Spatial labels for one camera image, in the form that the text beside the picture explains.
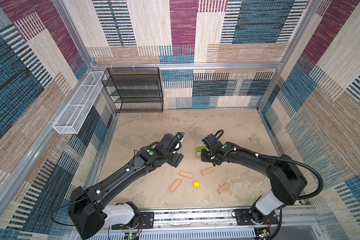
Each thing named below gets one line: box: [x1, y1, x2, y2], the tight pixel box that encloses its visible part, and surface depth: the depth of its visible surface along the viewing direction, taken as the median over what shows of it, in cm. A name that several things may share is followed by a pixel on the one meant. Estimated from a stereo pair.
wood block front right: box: [217, 182, 231, 195], surface depth 84 cm
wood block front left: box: [169, 178, 182, 193], surface depth 86 cm
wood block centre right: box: [200, 166, 215, 176], surface depth 91 cm
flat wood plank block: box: [179, 170, 194, 179], surface depth 89 cm
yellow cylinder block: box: [193, 181, 201, 188], surface depth 85 cm
